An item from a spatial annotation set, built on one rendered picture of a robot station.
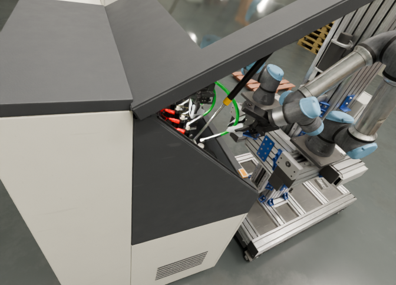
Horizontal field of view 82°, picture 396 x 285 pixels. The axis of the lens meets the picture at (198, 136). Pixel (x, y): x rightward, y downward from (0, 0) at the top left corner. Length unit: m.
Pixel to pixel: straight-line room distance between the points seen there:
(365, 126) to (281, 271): 1.34
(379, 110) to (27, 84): 1.15
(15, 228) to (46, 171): 1.56
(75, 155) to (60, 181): 0.09
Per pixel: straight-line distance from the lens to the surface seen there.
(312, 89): 1.04
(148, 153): 0.62
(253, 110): 0.90
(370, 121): 1.19
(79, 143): 0.57
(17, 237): 2.13
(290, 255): 2.24
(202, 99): 0.99
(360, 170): 1.67
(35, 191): 0.69
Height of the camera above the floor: 1.77
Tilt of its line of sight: 40 degrees down
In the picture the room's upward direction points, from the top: 15 degrees clockwise
